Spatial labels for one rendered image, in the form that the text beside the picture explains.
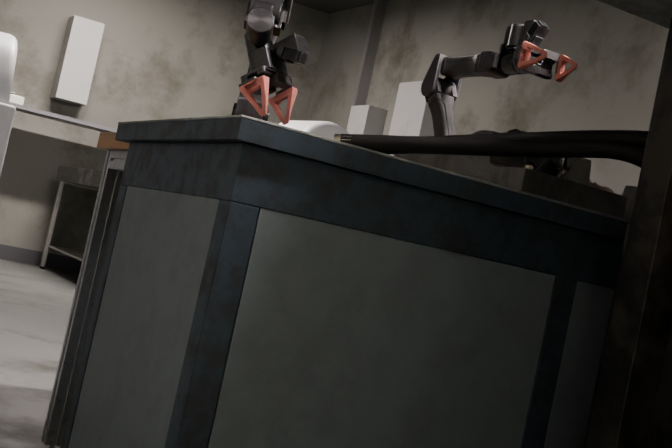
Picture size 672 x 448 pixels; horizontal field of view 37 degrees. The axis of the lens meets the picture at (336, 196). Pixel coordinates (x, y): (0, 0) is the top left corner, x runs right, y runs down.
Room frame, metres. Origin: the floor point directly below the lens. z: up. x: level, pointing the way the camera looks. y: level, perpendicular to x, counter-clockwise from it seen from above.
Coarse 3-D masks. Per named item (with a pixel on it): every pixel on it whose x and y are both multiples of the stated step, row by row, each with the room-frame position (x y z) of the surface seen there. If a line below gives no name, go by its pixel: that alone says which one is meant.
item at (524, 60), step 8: (528, 48) 2.46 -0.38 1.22; (536, 48) 2.43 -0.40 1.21; (520, 56) 2.46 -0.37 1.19; (528, 56) 2.46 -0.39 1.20; (544, 56) 2.41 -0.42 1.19; (520, 64) 2.46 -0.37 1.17; (528, 64) 2.45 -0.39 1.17; (536, 64) 2.50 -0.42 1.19; (528, 72) 2.50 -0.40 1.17; (536, 72) 2.49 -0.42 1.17
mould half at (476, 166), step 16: (416, 160) 2.25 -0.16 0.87; (432, 160) 2.19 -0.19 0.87; (448, 160) 2.13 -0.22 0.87; (464, 160) 2.08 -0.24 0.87; (480, 160) 2.03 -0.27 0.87; (496, 160) 2.01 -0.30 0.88; (512, 160) 2.03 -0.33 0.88; (576, 160) 2.11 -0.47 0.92; (480, 176) 2.02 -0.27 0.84; (496, 176) 1.97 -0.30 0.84; (512, 176) 1.93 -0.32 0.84; (528, 176) 1.90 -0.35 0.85; (544, 176) 1.92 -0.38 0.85; (576, 176) 2.11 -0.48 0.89; (528, 192) 1.90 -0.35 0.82; (544, 192) 1.92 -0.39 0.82; (560, 192) 1.94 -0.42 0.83; (576, 192) 1.96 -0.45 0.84; (592, 192) 1.97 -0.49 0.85; (608, 192) 1.99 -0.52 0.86; (592, 208) 1.98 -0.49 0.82; (608, 208) 1.99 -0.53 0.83; (624, 208) 2.01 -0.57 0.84
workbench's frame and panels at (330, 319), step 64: (128, 128) 2.04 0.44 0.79; (192, 128) 1.69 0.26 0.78; (256, 128) 1.51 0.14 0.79; (128, 192) 2.03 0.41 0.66; (192, 192) 1.68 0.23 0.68; (256, 192) 1.54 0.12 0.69; (320, 192) 1.59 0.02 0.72; (384, 192) 1.64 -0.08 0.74; (448, 192) 1.67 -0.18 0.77; (512, 192) 1.73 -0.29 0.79; (128, 256) 1.94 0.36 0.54; (192, 256) 1.63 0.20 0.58; (256, 256) 1.55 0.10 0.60; (320, 256) 1.60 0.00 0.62; (384, 256) 1.65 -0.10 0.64; (448, 256) 1.71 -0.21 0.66; (512, 256) 1.77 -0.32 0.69; (576, 256) 1.83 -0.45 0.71; (128, 320) 1.86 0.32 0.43; (192, 320) 1.57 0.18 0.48; (256, 320) 1.56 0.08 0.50; (320, 320) 1.61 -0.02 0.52; (384, 320) 1.67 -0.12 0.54; (448, 320) 1.72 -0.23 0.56; (512, 320) 1.78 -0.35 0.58; (576, 320) 1.84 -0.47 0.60; (128, 384) 1.79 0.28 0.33; (192, 384) 1.53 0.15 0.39; (256, 384) 1.58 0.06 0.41; (320, 384) 1.62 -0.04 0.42; (384, 384) 1.68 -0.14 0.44; (448, 384) 1.73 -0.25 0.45; (512, 384) 1.79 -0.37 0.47; (576, 384) 1.86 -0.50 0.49
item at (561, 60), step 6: (540, 54) 2.51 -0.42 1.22; (552, 54) 2.51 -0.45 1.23; (558, 54) 2.52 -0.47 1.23; (546, 60) 2.52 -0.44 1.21; (552, 60) 2.52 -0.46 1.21; (558, 60) 2.52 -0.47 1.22; (564, 60) 2.50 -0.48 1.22; (570, 60) 2.48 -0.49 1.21; (558, 66) 2.52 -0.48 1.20; (564, 66) 2.53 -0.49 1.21; (576, 66) 2.46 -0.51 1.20; (558, 72) 2.51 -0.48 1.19; (564, 72) 2.49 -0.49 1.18; (570, 72) 2.48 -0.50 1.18; (558, 78) 2.51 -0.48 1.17; (564, 78) 2.51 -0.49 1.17
